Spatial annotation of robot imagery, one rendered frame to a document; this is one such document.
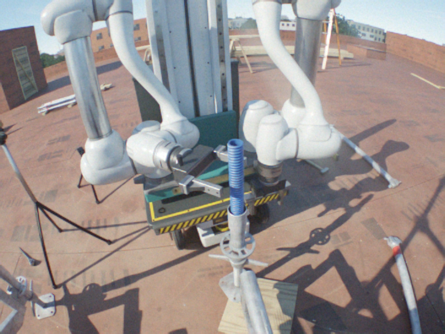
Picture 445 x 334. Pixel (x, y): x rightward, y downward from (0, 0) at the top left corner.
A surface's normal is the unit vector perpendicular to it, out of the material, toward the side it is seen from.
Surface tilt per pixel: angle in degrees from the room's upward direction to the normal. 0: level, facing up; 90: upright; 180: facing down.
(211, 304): 0
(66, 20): 92
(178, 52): 90
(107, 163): 84
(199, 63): 90
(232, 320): 0
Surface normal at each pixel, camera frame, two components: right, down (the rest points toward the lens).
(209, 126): 0.34, 0.54
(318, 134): -0.13, 0.12
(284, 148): 0.05, 0.51
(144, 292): -0.06, -0.81
